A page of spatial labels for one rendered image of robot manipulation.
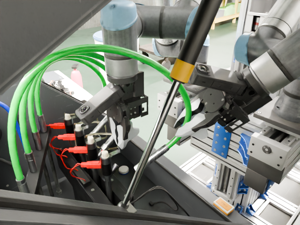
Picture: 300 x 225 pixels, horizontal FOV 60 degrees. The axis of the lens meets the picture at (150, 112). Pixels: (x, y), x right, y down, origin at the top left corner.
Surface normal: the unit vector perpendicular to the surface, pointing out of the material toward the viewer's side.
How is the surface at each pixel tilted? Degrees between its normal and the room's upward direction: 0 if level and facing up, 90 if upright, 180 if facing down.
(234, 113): 103
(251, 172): 90
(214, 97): 48
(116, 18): 87
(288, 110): 73
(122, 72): 90
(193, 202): 90
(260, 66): 56
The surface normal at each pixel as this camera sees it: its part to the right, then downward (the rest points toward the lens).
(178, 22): -0.21, 0.21
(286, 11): -0.18, -0.25
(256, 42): -0.54, -0.38
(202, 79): 0.04, 0.71
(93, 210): 0.73, -0.63
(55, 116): 0.62, 0.40
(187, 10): -0.11, -0.47
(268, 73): -0.48, 0.12
